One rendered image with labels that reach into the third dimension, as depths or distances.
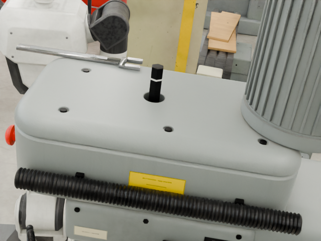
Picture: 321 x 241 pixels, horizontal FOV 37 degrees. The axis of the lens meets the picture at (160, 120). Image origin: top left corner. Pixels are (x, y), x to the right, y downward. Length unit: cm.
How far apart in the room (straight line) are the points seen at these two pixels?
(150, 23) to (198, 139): 193
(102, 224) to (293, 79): 41
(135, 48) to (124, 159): 197
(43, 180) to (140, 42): 197
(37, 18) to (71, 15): 10
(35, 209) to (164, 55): 125
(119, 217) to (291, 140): 32
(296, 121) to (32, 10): 99
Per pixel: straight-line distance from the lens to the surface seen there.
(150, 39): 267
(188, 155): 74
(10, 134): 94
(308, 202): 89
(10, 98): 456
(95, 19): 156
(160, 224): 85
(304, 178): 95
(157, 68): 80
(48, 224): 183
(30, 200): 181
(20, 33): 152
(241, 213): 76
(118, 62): 93
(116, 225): 86
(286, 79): 73
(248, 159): 74
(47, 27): 150
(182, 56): 268
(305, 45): 70
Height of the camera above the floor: 230
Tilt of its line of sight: 32 degrees down
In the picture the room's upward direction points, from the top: 7 degrees clockwise
